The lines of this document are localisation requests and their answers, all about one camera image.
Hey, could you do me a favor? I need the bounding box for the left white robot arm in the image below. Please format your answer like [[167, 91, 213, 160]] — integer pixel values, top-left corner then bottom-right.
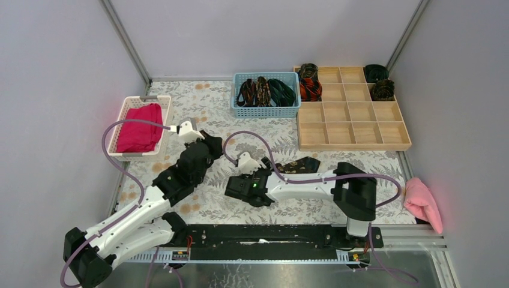
[[61, 131, 223, 287]]

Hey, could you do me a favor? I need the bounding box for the rolled dark green tie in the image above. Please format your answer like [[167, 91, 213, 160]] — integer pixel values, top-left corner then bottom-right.
[[363, 64, 389, 83]]

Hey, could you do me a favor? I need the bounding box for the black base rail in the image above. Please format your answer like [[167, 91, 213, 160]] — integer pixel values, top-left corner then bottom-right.
[[164, 224, 384, 261]]

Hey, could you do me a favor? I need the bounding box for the blue plastic basket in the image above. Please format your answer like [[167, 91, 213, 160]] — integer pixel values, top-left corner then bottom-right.
[[231, 72, 301, 118]]

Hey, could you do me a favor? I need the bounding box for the dark floral necktie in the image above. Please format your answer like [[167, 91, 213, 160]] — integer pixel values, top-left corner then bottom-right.
[[259, 157, 321, 174]]

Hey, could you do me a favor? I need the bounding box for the pink cloth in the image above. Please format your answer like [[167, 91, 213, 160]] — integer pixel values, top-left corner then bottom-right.
[[403, 177, 444, 234]]

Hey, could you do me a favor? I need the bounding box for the rolled orange black tie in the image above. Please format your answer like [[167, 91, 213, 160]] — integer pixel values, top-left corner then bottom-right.
[[300, 78, 322, 102]]

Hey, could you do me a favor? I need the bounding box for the dark green tie in basket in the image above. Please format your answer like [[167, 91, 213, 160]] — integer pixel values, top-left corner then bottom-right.
[[268, 79, 295, 107]]

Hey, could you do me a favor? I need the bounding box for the floral table mat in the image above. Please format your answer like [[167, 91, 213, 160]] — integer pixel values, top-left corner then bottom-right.
[[114, 80, 417, 226]]

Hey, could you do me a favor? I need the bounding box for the rolled olive patterned tie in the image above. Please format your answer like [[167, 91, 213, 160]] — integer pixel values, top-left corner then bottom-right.
[[370, 79, 395, 101]]

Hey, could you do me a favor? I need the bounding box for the white plastic basket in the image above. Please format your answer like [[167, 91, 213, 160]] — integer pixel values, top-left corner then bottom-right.
[[106, 95, 173, 161]]

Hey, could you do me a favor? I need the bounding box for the brown patterned tie in basket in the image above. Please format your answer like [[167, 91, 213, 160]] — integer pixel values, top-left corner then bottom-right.
[[256, 76, 271, 107]]

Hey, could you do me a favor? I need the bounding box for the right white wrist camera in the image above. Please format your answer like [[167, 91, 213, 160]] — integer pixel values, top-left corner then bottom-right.
[[236, 151, 262, 175]]

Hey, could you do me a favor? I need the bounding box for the grey slotted cable duct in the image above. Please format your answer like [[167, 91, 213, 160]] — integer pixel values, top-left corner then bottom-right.
[[127, 249, 363, 266]]

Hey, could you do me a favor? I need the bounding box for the rolled dark striped tie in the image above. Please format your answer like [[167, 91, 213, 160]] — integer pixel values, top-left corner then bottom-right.
[[297, 63, 319, 81]]

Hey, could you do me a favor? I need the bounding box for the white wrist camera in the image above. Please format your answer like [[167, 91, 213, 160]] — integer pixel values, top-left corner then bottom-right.
[[236, 151, 262, 175], [169, 118, 205, 143]]

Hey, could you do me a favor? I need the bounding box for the red folded cloth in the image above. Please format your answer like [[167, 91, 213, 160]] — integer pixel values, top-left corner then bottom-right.
[[116, 104, 163, 153]]

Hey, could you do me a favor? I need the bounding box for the wooden compartment tray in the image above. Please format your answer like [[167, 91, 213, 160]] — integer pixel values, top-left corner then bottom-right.
[[297, 67, 412, 151]]

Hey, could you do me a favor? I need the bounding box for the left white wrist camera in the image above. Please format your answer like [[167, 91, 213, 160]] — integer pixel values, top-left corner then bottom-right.
[[169, 118, 205, 143]]

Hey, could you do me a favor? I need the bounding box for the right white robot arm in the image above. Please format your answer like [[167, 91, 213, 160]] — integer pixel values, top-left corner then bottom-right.
[[224, 162, 377, 247]]

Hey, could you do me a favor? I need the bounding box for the brown striped tie in basket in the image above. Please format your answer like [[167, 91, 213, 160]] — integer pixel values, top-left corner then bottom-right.
[[236, 79, 256, 107]]

